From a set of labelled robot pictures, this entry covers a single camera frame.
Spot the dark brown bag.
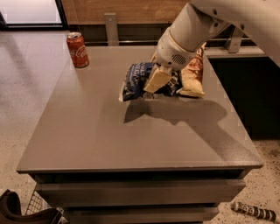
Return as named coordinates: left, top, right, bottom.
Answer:
left=0, top=189, right=62, bottom=224

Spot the sea salt chip bag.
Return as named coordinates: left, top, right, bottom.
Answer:
left=177, top=44, right=206, bottom=98

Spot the wire mesh basket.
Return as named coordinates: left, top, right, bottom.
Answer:
left=24, top=191, right=65, bottom=218

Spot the upper grey drawer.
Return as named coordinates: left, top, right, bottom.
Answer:
left=36, top=179, right=245, bottom=207

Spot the lower grey drawer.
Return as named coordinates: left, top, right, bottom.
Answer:
left=65, top=207, right=219, bottom=224

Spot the metal bracket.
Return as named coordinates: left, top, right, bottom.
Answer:
left=104, top=12, right=119, bottom=46
left=225, top=27, right=243, bottom=53

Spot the right metal bracket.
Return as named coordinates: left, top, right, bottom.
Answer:
left=225, top=27, right=243, bottom=53

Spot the blue chip bag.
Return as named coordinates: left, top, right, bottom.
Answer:
left=119, top=62, right=183, bottom=102

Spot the left metal bracket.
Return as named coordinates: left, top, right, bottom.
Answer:
left=104, top=12, right=119, bottom=46

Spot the grey drawer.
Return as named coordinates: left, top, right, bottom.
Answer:
left=65, top=207, right=219, bottom=224
left=36, top=179, right=245, bottom=207

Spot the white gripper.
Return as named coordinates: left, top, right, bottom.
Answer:
left=143, top=26, right=198, bottom=93

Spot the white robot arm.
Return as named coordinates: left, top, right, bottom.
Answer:
left=144, top=0, right=280, bottom=93

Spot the black white patterned tube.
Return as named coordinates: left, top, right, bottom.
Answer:
left=231, top=202, right=279, bottom=222

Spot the red coke can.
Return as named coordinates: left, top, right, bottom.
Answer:
left=66, top=32, right=89, bottom=68

